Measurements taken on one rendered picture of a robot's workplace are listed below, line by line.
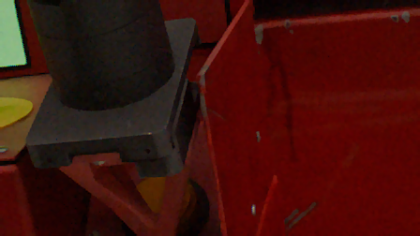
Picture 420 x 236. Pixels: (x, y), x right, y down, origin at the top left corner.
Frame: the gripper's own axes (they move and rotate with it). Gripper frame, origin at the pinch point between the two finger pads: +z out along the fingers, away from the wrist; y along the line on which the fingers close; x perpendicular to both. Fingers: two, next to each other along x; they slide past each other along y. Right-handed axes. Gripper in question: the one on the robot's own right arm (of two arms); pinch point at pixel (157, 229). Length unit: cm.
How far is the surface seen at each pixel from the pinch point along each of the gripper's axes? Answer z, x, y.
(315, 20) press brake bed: 2.1, -6.5, 24.2
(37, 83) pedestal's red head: -3.6, 8.2, 10.0
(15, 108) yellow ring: -5.1, 7.6, 4.9
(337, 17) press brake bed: 2.0, -8.0, 24.1
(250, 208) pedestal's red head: 0.5, -4.5, 1.8
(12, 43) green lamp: -5.1, 9.9, 12.3
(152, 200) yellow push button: -0.1, 0.7, 2.3
